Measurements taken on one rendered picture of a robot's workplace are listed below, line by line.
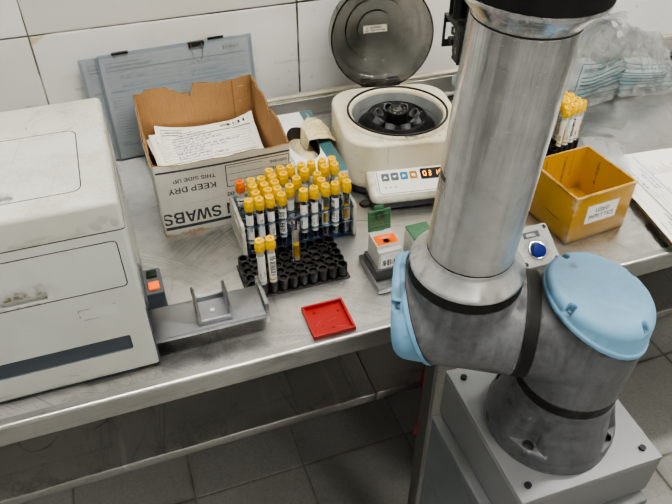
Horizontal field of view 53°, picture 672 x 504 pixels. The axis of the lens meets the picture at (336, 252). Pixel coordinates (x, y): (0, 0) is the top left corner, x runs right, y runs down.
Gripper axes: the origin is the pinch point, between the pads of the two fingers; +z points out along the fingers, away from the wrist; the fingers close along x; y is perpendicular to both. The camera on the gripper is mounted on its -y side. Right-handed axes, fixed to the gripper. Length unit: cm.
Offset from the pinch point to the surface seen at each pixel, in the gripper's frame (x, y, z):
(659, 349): -31, -88, 113
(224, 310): 16, 45, 21
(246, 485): -9, 47, 113
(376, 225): 6.5, 18.8, 16.6
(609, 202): 6.2, -23.1, 18.3
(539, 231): 12.1, -7.3, 17.6
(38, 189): 18, 64, -5
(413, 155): -12.9, 6.8, 16.8
